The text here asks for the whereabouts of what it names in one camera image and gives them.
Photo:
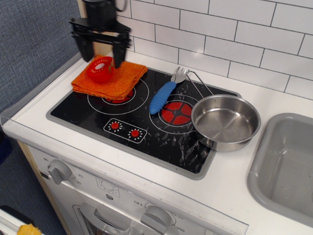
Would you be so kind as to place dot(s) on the grey left oven knob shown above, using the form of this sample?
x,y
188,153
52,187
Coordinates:
x,y
59,171

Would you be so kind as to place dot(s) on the blue handled spork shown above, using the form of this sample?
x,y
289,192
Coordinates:
x,y
162,95

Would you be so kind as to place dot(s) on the grey toy sink basin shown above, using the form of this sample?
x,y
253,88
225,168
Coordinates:
x,y
281,175

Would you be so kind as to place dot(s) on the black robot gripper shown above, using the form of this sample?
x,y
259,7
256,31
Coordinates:
x,y
101,25

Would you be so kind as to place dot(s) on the black toy stovetop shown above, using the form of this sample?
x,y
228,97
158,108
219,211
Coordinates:
x,y
166,138

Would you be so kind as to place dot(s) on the grey oven knob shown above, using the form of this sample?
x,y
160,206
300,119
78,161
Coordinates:
x,y
59,171
157,219

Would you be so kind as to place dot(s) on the red toy tomato half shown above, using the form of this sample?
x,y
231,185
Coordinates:
x,y
101,69

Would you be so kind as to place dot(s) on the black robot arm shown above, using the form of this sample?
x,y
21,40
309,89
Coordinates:
x,y
101,26

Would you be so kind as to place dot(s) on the yellow cloth at corner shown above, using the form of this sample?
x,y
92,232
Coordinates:
x,y
28,229

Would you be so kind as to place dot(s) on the grey right oven knob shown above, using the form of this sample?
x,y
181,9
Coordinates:
x,y
157,219

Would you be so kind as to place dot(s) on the orange knitted cloth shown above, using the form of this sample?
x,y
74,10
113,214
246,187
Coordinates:
x,y
117,88

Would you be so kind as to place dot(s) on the white toy oven front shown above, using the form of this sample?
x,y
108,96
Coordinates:
x,y
90,205

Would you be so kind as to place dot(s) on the silver metal pot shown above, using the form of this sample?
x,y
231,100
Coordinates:
x,y
225,122

